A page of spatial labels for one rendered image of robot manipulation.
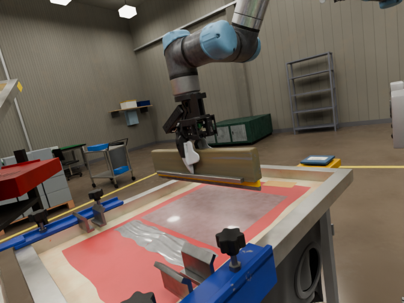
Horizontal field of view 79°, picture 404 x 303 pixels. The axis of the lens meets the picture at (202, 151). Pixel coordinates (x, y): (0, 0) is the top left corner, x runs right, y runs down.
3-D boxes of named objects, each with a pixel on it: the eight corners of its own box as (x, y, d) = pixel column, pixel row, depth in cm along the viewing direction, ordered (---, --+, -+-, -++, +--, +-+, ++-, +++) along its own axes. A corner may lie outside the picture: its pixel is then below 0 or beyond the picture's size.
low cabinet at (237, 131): (273, 133, 787) (270, 113, 775) (252, 145, 664) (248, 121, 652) (228, 137, 891) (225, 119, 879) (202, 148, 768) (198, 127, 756)
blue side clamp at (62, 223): (121, 214, 86) (116, 196, 85) (127, 217, 83) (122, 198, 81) (18, 262, 66) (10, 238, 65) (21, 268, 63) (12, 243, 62)
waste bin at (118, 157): (133, 165, 702) (127, 140, 690) (116, 171, 659) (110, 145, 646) (122, 165, 739) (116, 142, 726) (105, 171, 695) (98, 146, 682)
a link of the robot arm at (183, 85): (164, 82, 64) (187, 80, 70) (168, 100, 65) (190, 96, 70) (181, 76, 59) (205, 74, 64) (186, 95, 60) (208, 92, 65)
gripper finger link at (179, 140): (180, 158, 65) (178, 124, 64) (177, 158, 66) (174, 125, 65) (193, 156, 68) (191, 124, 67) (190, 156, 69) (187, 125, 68)
